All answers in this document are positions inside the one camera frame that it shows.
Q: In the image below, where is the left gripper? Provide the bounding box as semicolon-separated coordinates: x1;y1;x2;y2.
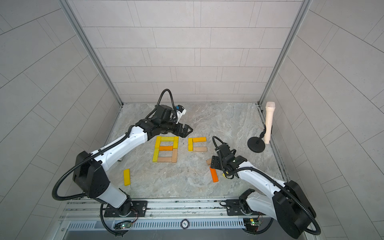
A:
159;118;195;138

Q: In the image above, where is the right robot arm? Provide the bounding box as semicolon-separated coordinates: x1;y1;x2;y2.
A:
211;143;322;239

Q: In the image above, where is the right circuit board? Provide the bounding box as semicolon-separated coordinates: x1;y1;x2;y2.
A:
243;219;261;234

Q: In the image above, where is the left circuit board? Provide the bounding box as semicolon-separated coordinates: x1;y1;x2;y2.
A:
114;221;134;230

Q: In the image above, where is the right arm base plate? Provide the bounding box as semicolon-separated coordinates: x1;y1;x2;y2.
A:
220;199;263;216

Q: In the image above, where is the circuit board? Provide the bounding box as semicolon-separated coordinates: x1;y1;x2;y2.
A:
114;221;134;230
243;219;261;234

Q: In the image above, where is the beige microphone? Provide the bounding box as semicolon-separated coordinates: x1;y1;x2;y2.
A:
264;102;276;145

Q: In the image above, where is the round sticker on rail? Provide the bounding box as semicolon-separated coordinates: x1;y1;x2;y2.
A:
181;219;190;230

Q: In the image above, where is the red orange block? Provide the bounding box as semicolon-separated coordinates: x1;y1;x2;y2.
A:
210;168;219;183

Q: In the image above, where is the aluminium rail frame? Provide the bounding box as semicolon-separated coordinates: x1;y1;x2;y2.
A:
54;198;279;240

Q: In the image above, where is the amber orange block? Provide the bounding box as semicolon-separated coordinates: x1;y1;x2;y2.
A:
193;137;207;143

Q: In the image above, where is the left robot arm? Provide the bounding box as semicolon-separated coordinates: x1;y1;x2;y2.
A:
52;105;193;217

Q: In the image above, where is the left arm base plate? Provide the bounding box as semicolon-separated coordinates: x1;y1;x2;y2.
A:
104;199;148;218

